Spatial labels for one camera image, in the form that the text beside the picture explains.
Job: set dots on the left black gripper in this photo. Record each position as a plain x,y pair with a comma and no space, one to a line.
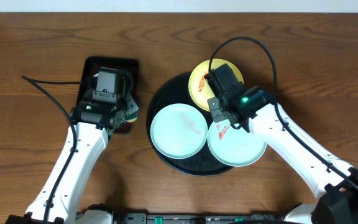
128,101

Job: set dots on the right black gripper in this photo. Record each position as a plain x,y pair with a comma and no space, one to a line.
215,115

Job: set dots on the green yellow sponge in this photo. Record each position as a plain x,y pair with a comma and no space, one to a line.
131,119

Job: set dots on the yellow plate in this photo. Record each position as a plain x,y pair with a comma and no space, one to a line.
199,90

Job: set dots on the light blue plate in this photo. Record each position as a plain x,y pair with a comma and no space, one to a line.
178,131
234,147

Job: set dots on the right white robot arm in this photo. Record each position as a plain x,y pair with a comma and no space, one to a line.
333,181

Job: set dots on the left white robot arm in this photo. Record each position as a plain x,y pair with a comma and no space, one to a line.
60,196

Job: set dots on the dark rectangular tray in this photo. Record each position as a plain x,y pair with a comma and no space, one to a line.
94,63

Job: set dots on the round black serving tray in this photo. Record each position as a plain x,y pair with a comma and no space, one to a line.
203,163

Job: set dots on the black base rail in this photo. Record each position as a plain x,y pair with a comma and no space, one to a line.
143,218

